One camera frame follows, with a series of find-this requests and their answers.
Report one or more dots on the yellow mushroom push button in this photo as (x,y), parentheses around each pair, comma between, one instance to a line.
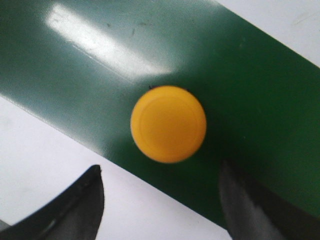
(168,124)

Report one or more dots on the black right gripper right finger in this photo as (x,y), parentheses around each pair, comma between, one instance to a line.
(253,212)

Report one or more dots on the green conveyor belt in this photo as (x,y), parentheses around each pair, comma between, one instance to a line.
(81,66)

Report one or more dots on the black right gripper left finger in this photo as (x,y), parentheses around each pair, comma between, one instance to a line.
(75,214)

